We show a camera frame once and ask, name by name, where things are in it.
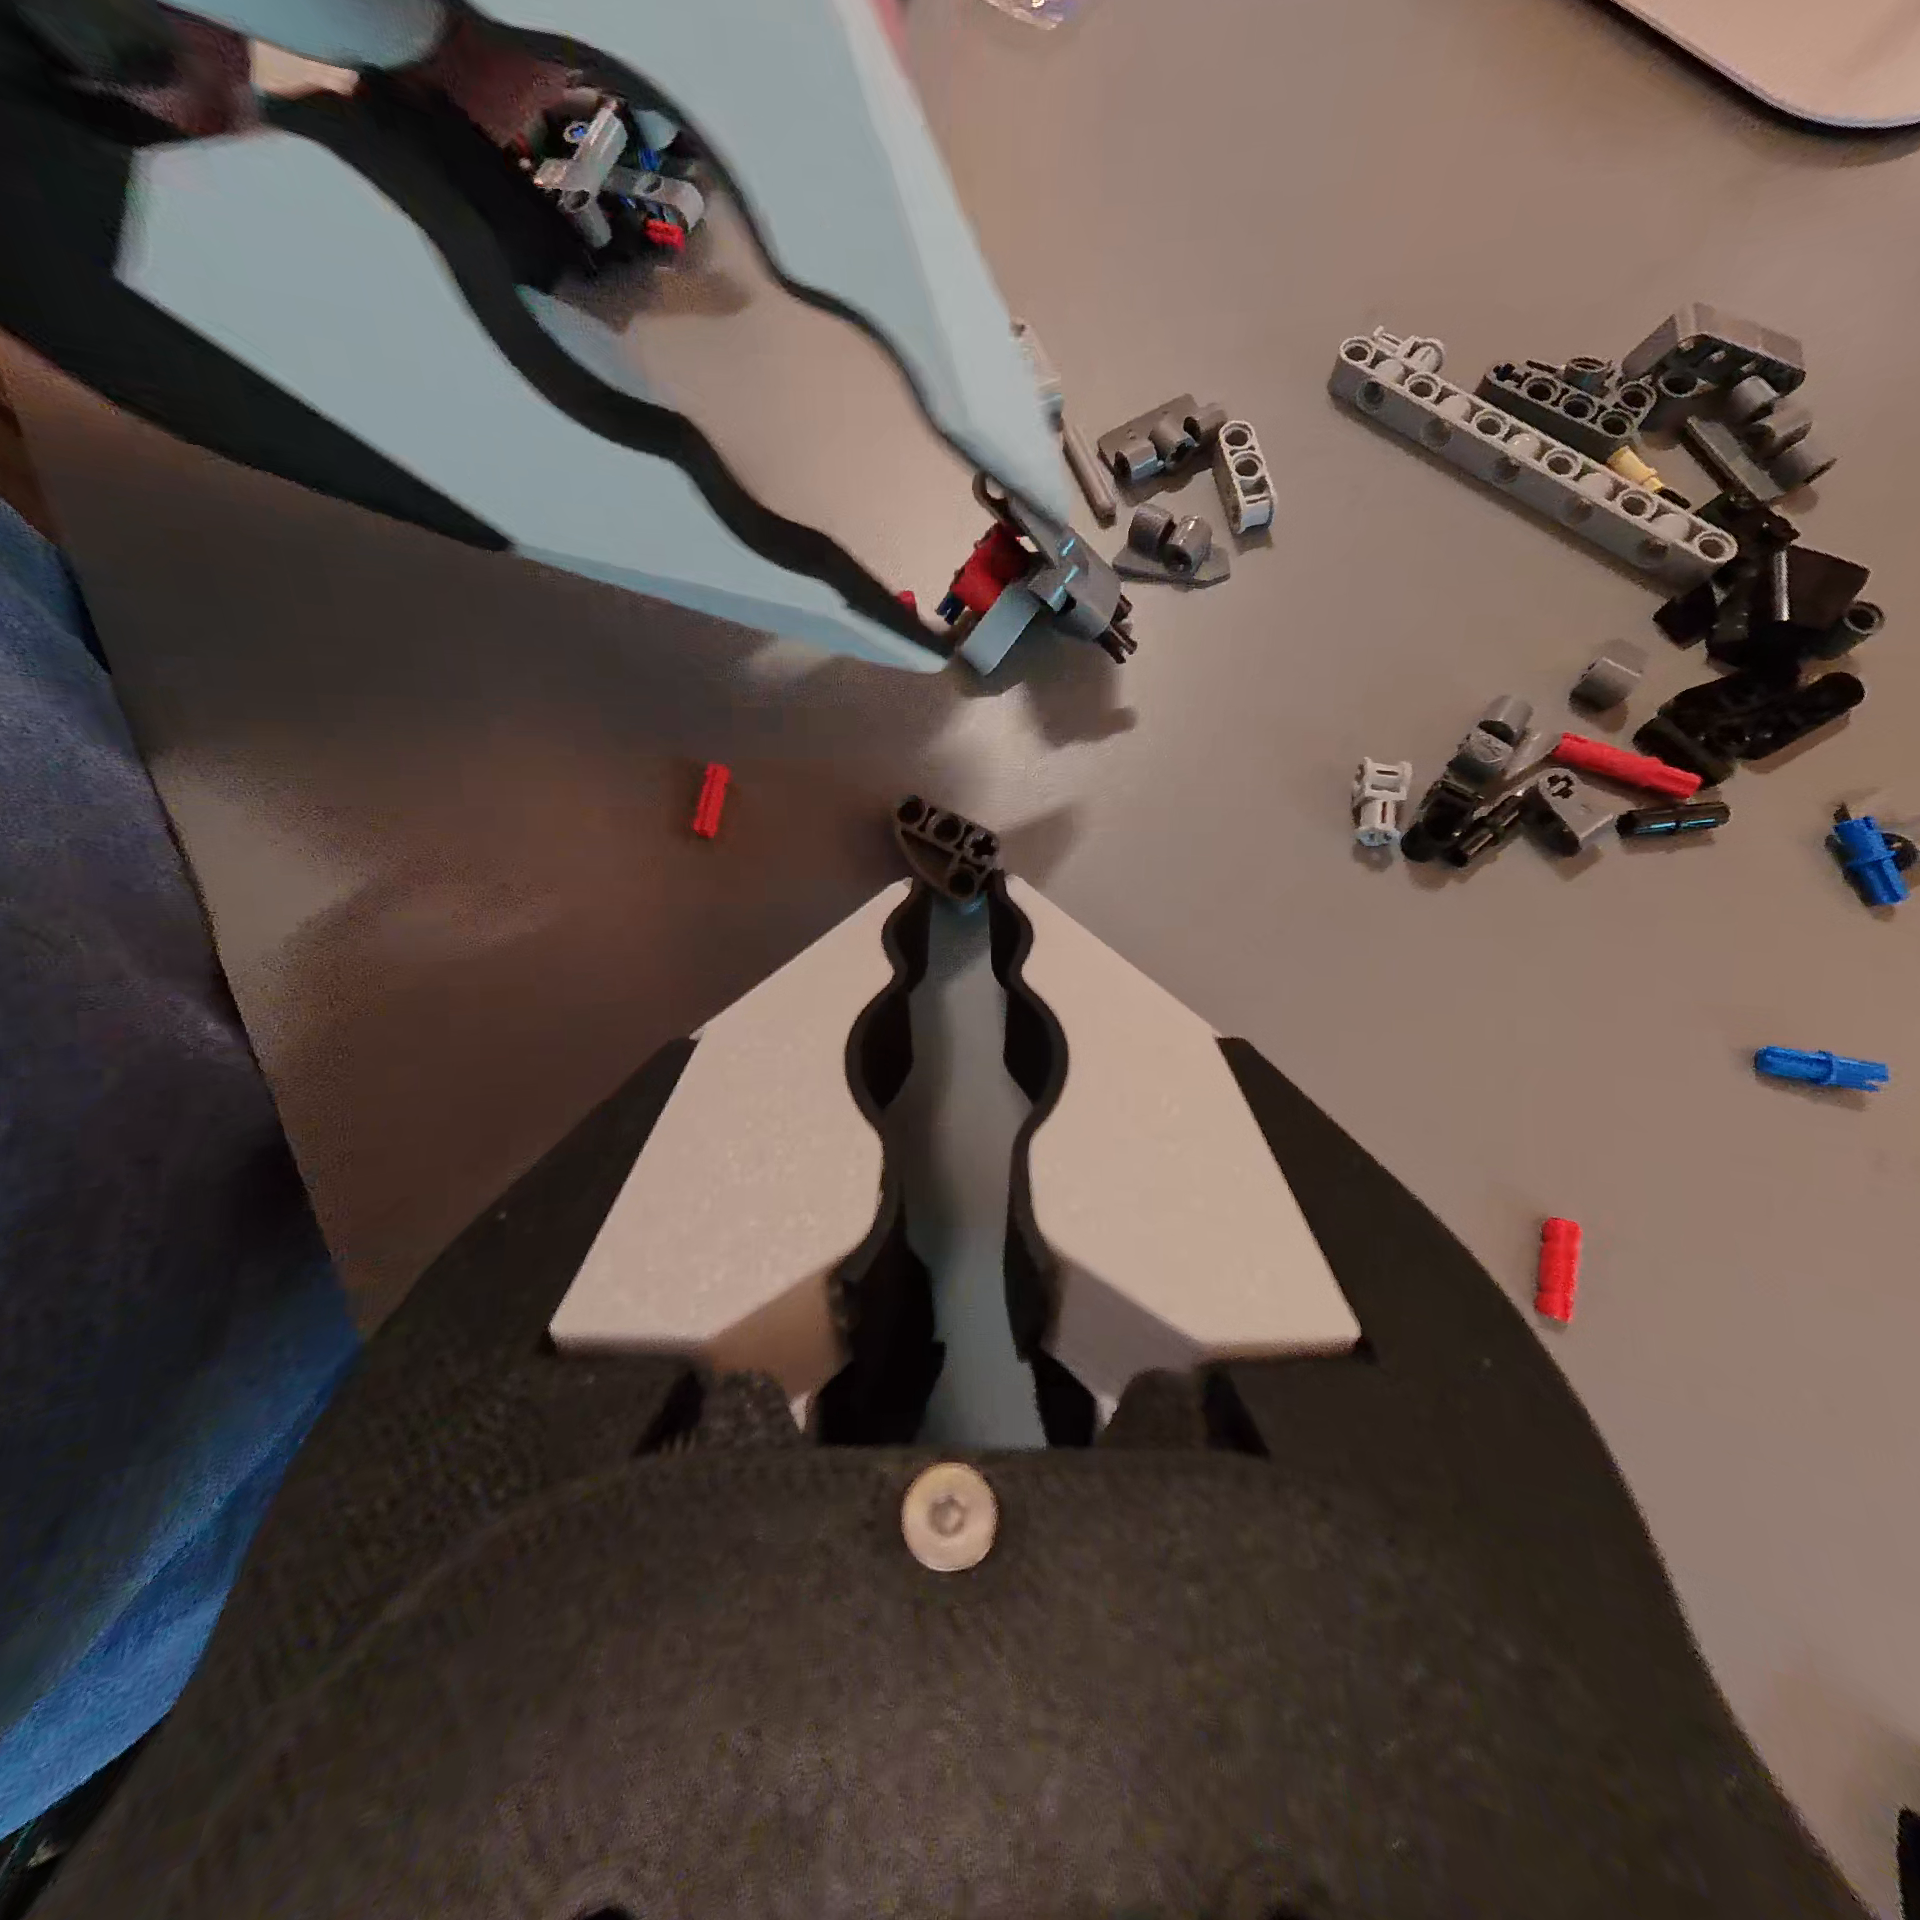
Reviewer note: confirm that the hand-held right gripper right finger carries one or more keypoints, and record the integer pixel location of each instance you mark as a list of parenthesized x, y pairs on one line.
[(1184, 1184)]

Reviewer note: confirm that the dark grey lego connector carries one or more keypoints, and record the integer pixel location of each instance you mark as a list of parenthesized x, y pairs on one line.
[(1154, 440)]

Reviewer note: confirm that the black lego subassembly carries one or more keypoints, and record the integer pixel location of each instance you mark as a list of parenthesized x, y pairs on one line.
[(1477, 797)]

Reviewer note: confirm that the person's blue sweater torso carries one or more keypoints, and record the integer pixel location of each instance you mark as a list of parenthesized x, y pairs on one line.
[(119, 1200)]

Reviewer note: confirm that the small dark grey lego piece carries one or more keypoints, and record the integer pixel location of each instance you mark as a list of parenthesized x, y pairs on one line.
[(1607, 678)]

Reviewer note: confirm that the pale grey lego axle joiner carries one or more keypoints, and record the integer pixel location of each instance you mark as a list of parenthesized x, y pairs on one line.
[(1380, 804)]

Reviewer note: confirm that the light grey holed lego connector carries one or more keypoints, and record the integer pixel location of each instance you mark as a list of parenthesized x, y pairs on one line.
[(1244, 476)]

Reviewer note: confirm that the black lego panel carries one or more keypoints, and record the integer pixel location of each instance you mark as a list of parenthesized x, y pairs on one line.
[(1799, 586)]

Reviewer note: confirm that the red lego pin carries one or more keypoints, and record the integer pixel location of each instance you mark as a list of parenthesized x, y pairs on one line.
[(1559, 1266), (711, 798)]

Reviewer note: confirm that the grey beam lego subassembly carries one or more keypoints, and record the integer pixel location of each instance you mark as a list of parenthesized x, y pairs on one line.
[(1499, 450)]

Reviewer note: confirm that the blue lego pin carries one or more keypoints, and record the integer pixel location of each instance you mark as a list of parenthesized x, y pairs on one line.
[(1819, 1068), (1868, 857)]

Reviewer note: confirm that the dark grey rounded lego piece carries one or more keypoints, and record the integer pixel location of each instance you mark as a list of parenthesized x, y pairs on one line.
[(1178, 540)]

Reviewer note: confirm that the grey lego axle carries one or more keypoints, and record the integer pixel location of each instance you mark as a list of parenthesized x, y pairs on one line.
[(1090, 469)]

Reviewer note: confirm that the white book stand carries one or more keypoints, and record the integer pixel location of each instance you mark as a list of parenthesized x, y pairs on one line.
[(1799, 60)]

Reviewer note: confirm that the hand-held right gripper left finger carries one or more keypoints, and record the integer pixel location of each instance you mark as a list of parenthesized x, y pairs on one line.
[(721, 1184)]

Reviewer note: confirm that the red lego axle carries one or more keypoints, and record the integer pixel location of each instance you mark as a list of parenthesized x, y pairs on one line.
[(1628, 765)]

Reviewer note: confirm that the black holed lego beam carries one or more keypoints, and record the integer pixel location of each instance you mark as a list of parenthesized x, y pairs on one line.
[(1746, 709)]

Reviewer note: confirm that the black lego pin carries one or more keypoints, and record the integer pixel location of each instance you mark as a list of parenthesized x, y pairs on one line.
[(1674, 822)]

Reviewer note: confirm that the dark grey curved lego beam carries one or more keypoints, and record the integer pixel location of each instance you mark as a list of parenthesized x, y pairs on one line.
[(949, 849)]

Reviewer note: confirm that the partly built lego car model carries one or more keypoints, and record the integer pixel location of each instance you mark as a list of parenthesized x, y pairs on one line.
[(615, 173)]

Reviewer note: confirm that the dark grey cross-hole lego piece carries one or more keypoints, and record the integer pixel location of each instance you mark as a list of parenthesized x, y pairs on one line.
[(1576, 810)]

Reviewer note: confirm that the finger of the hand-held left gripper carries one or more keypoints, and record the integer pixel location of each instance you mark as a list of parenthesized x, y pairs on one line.
[(839, 181), (376, 301)]

